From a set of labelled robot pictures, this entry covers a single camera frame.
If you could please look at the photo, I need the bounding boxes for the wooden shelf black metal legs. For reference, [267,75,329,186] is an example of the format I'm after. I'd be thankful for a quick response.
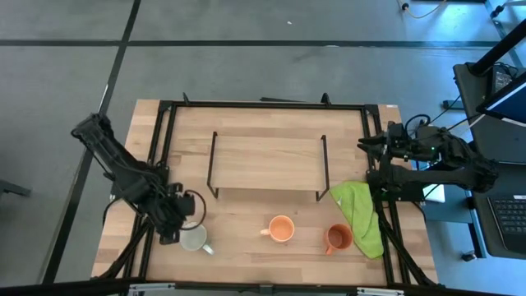
[205,131,331,203]

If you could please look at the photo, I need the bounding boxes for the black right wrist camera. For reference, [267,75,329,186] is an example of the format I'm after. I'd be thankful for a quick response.
[387,122,407,141]

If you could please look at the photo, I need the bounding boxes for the green cloth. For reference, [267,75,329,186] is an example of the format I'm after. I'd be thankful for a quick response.
[328,180,385,261]

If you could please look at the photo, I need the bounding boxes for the black keyboard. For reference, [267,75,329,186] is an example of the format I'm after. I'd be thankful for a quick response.
[486,194,526,254]

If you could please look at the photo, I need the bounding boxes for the cream mug orange interior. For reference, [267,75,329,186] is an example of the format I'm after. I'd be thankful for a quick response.
[260,215,296,243]

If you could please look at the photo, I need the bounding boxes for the dark orange mug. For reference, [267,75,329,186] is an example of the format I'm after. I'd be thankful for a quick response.
[322,223,355,257]

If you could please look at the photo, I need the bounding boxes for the black monitor blue screen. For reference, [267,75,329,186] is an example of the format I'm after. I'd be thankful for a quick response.
[475,79,526,125]

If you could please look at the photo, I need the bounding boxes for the silver metal bracket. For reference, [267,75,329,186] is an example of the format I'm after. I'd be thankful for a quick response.
[127,282,177,296]
[356,286,406,296]

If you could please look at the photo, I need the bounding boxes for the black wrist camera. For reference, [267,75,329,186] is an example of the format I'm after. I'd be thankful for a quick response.
[179,192,196,215]
[387,122,407,141]

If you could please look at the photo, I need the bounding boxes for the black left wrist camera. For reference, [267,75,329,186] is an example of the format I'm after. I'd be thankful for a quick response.
[179,192,196,215]

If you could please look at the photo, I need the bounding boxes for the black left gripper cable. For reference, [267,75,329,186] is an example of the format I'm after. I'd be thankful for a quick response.
[182,188,208,232]

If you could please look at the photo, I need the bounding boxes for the black slanted pole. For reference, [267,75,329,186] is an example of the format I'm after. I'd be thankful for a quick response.
[467,20,526,77]

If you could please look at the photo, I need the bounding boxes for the black side desk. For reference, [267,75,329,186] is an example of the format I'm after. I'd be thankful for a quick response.
[453,61,526,261]

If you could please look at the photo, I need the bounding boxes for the small white box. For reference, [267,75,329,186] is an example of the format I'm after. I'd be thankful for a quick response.
[422,183,447,205]

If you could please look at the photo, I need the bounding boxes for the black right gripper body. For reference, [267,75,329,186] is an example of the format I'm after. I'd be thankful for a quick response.
[381,133,413,163]

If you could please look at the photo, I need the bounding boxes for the yellow cable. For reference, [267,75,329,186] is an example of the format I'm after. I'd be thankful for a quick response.
[395,0,449,21]

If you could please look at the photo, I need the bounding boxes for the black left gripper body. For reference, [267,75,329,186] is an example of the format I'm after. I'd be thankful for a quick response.
[157,183,197,238]

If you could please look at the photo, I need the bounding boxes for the blue-grey mug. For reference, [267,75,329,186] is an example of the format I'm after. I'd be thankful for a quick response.
[179,221,216,257]

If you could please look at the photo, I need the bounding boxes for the grey chair base leg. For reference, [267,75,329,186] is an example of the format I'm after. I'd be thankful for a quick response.
[0,178,32,199]

